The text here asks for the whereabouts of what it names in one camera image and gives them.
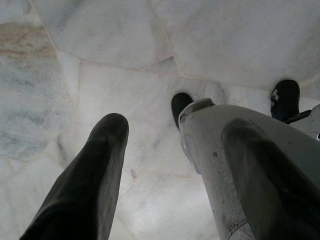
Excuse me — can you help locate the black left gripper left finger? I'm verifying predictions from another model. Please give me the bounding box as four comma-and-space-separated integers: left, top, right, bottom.
19, 113, 130, 240

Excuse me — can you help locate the black right robot foot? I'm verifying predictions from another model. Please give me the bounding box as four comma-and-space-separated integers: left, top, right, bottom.
269, 79, 301, 123

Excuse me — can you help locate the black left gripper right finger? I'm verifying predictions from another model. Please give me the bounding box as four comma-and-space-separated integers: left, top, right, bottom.
221, 117, 320, 240

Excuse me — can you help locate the black left robot foot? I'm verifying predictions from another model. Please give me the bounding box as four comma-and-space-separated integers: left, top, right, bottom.
171, 92, 195, 133

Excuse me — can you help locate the black robot foot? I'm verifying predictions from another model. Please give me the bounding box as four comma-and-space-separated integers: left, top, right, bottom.
269, 79, 301, 123
171, 92, 195, 133

